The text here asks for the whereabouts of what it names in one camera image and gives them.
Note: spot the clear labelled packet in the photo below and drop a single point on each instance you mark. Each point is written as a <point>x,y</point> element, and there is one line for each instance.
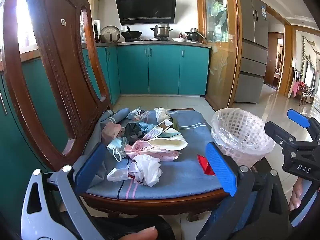
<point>136,113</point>

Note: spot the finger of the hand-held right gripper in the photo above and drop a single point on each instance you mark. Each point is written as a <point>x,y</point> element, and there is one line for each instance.
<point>277,131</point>
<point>297,117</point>

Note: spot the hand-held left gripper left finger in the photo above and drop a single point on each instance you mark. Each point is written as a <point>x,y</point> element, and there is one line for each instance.
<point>90,165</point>

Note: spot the black pot with steel lid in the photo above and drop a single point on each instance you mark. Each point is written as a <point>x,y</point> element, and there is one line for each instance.
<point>192,36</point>

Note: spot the grey refrigerator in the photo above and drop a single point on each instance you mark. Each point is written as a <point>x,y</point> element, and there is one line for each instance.
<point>250,67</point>

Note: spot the wooden door frame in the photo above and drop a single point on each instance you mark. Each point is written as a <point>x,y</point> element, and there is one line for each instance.
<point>287,62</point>

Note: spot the pink paper packet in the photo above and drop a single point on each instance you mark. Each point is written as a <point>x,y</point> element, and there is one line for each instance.
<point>110,130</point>

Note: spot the steel stock pot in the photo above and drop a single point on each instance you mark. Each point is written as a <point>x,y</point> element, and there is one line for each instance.
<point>162,31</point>

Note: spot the black range hood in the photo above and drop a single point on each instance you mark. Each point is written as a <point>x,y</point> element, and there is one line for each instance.
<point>145,7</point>

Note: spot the white bowl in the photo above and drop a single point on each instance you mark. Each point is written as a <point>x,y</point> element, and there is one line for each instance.
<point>178,39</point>

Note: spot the white kettle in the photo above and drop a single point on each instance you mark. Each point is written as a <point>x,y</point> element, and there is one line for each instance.
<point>82,33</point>

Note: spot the black wok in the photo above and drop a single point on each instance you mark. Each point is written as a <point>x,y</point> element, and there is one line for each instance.
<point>131,33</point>

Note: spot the white countertop appliance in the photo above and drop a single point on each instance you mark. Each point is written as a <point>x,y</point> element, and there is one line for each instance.
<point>96,30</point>

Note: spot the person's left hand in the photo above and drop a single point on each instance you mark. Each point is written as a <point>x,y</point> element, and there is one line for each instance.
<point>142,233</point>

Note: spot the pink garment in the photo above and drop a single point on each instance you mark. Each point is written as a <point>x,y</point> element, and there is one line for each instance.
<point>295,88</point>

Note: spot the red foil wrapper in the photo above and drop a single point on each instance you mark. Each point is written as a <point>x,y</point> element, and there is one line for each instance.
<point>203,163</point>

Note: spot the pink plastic bag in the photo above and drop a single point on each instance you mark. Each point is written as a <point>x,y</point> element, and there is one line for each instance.
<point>150,150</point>

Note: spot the dark bag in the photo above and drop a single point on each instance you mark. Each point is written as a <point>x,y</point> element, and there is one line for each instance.
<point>132,130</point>

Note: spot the white tissue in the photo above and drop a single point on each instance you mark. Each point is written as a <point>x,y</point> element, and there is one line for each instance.
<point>161,115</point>

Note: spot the carved wooden chair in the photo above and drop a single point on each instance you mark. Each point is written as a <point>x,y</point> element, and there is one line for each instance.
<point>65,55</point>

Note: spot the person's right hand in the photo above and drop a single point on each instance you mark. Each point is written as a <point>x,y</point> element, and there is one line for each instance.
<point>297,192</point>

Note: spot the round steel pot lid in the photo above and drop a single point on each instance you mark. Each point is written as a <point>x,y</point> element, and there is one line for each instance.
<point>110,33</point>

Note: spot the white plastic bag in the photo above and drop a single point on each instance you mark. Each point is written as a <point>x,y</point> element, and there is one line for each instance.
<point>147,170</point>

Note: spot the wooden dining chair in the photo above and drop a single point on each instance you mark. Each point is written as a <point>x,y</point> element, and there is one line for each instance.
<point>306,93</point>

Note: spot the green packet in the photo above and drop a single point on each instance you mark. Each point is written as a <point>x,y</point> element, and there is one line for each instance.
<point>175,123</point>

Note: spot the blue striped blanket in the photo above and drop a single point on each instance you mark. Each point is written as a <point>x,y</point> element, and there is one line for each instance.
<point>180,175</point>

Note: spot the light blue bag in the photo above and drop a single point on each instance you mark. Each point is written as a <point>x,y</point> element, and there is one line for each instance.
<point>146,127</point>

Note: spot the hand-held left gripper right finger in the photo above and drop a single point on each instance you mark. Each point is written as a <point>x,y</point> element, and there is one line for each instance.
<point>220,167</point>

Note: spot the teal kitchen base cabinet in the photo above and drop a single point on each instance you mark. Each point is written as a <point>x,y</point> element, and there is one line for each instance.
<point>37,92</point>
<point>162,70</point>

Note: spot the white paper wrapper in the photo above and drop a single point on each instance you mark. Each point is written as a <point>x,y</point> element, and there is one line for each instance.
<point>155,131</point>

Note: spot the white plastic mesh basket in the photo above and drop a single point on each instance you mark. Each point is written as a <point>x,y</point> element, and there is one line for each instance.
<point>246,158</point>

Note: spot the clear plastic bag liner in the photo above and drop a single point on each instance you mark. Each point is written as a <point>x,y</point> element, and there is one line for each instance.
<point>225,135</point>

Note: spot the wood framed glass door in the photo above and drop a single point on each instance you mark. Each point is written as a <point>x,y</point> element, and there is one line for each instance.
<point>220,67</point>

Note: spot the grey kitchen countertop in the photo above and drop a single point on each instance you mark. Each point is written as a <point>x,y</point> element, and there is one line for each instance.
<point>150,43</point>

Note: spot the blue face mask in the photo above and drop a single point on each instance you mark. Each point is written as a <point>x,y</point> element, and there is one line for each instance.
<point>116,145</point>

